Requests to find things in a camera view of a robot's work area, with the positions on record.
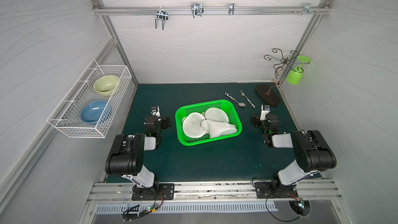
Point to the white mesh laundry bag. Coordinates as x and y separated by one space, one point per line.
218 129

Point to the metal bracket hook right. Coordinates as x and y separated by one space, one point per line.
306 11

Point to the aluminium top rail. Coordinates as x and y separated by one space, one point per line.
208 10

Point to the green plastic wine glass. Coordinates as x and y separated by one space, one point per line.
295 75

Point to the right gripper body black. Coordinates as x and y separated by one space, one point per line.
256 121

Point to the white slotted cable duct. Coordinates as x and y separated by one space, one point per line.
190 207

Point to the metal cup holder stand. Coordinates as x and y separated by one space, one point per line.
267 93

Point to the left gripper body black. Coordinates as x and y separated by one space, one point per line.
165 122

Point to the light green ceramic bowl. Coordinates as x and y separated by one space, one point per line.
107 85

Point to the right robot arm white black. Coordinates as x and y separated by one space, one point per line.
312 155

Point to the metal double hook left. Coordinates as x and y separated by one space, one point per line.
161 17

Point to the round white mesh bag left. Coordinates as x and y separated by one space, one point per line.
191 125

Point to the metal double hook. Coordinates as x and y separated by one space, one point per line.
197 9
161 17

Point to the metal double hook middle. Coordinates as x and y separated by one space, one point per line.
197 9

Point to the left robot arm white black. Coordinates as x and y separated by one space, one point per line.
126 160

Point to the round white mesh bag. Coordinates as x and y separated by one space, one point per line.
217 115
191 125

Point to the blue ceramic bowl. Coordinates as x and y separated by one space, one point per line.
96 112

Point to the white wire wall basket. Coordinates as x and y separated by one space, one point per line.
66 117

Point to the green plastic basket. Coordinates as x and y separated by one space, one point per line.
201 108

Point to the round white mesh bag right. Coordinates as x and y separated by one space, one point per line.
217 115

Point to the metal clip hook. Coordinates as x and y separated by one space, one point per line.
231 9

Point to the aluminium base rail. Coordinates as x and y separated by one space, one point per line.
212 191

